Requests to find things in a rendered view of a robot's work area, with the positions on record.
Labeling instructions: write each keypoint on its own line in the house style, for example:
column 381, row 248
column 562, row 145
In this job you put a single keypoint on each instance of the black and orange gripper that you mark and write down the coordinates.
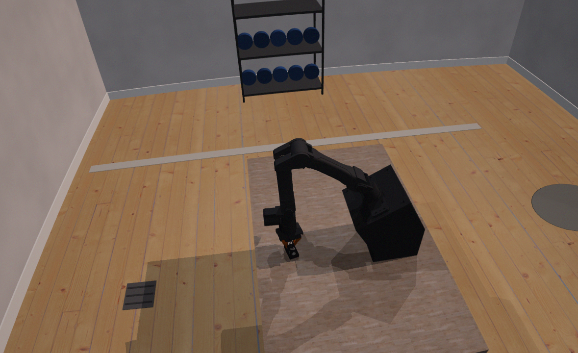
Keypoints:
column 289, row 234

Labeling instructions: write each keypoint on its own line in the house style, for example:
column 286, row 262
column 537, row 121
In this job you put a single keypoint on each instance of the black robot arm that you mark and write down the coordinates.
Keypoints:
column 297, row 154

